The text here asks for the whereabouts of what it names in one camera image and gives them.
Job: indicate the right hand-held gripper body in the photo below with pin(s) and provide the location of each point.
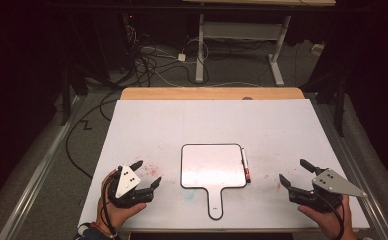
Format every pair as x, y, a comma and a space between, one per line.
332, 183

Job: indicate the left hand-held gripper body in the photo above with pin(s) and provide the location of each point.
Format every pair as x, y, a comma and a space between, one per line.
128, 181

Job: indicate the white paddle-shaped whiteboard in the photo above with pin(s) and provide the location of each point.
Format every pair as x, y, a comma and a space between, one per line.
212, 166

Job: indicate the person's left hand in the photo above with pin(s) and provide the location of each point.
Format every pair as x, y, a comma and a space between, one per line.
115, 215

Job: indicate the person's right hand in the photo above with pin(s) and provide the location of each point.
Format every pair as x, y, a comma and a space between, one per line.
332, 223

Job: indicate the white table cover sheet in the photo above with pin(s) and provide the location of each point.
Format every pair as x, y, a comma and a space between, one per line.
168, 126

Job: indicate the black stand leg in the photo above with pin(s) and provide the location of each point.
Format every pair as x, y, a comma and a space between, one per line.
65, 96
340, 106

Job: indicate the white power adapter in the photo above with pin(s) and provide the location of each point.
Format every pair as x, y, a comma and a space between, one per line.
181, 57

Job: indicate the small white box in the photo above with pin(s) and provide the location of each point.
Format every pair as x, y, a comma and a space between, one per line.
317, 49

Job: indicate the white-framed desk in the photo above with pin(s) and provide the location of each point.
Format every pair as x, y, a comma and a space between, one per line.
238, 30

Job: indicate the aluminium floor rail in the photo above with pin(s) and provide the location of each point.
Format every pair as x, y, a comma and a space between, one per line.
355, 166
38, 173

